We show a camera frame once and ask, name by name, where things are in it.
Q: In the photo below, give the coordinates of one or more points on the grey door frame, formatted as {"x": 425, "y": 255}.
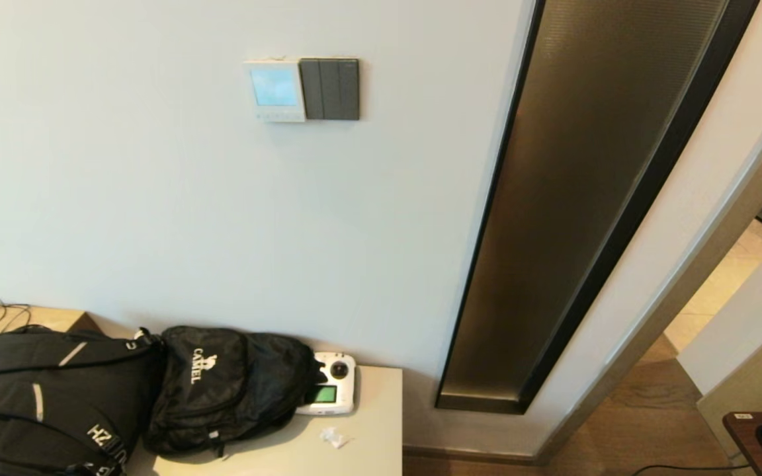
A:
{"x": 685, "y": 284}

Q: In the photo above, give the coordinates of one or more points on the grey wall light switch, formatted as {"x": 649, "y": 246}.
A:
{"x": 332, "y": 90}

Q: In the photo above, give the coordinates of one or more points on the white wall thermostat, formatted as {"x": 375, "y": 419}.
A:
{"x": 275, "y": 90}

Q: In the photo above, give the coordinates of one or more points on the crumpled clear plastic wrapper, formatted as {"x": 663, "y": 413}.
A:
{"x": 335, "y": 437}

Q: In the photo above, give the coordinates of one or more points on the black backpack with grey stripes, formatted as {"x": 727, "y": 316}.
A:
{"x": 24, "y": 396}

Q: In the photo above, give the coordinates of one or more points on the beige cabinet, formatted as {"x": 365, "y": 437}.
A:
{"x": 374, "y": 410}

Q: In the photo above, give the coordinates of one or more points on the black Camel backpack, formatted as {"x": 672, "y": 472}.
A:
{"x": 222, "y": 396}

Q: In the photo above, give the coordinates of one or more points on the light wooden desk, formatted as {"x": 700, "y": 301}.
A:
{"x": 57, "y": 319}

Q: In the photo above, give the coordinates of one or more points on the white remote controller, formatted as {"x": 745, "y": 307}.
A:
{"x": 338, "y": 390}

